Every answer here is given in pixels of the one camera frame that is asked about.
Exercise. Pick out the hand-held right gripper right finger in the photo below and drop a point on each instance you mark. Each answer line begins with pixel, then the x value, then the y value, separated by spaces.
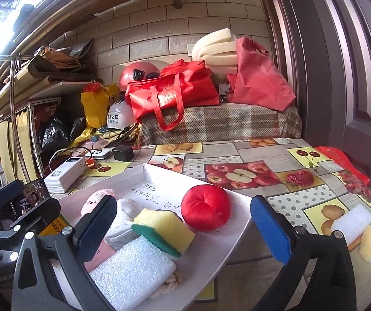
pixel 271 230

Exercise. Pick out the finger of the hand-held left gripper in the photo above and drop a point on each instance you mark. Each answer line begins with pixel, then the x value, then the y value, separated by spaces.
pixel 7 189
pixel 42 209

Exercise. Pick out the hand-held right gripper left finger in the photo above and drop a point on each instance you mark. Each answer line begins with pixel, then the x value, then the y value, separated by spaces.
pixel 98 226

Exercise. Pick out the pink fluffy ball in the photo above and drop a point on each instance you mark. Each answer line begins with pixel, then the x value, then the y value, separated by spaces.
pixel 91 199

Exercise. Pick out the large white foam block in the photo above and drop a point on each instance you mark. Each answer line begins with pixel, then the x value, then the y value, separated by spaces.
pixel 133 275

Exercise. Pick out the yellow kitchen sponge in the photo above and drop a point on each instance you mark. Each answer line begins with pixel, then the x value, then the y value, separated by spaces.
pixel 162 230

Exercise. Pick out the red plush apple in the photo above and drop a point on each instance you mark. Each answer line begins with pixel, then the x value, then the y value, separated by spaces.
pixel 204 207

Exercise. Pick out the white box tray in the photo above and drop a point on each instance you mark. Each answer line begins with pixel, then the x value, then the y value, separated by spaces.
pixel 159 184

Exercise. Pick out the smartphone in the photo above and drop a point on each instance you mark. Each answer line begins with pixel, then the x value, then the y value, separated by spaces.
pixel 23 197

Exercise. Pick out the white cloth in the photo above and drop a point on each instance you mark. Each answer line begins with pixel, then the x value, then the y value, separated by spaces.
pixel 123 223

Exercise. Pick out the pink cloth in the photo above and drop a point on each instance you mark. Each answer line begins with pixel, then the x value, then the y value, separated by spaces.
pixel 102 256

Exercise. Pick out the white power bank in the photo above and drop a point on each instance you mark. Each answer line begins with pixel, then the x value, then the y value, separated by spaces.
pixel 65 175

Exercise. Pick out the fruit print tablecloth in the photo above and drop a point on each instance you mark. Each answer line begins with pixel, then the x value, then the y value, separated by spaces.
pixel 302 197

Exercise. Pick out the yellow curtain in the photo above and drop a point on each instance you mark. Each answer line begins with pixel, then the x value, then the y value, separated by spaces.
pixel 20 142

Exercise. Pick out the white round charger pad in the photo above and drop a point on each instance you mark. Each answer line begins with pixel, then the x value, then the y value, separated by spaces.
pixel 99 154

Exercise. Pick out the black plastic bag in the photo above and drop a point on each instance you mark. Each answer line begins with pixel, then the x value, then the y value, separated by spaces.
pixel 54 132

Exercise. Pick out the black charger cube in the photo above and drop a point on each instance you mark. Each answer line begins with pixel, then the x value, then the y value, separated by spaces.
pixel 122 153

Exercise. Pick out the small white foam block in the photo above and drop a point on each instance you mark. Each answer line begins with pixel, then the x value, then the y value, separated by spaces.
pixel 352 220

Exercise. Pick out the metal storage shelf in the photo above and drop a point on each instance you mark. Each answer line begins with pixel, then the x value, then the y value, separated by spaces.
pixel 33 103

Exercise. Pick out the flat red gift bag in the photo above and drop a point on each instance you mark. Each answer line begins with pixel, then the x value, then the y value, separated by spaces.
pixel 344 162

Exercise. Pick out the white helmet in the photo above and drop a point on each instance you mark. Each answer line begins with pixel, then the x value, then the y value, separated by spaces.
pixel 120 115

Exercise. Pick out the yellow shopping bag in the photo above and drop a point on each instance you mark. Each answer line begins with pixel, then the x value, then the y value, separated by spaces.
pixel 96 107

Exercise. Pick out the plaid blanket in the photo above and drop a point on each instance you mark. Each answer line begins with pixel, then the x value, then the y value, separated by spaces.
pixel 224 120

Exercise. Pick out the matte red fabric bag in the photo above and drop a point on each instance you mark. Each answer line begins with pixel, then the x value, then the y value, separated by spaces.
pixel 260 77

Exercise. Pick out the glossy red tote bag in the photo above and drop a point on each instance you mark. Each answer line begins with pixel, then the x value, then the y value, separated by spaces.
pixel 172 90

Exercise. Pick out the pink helmet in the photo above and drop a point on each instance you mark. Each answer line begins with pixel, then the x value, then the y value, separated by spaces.
pixel 133 73

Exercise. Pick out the window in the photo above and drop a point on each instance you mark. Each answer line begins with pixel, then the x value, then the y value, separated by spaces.
pixel 13 3

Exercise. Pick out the brown door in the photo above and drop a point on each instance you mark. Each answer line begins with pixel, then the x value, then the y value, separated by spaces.
pixel 341 55

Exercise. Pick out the rolled cream foam sheet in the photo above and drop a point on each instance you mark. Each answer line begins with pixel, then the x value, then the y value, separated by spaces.
pixel 213 48

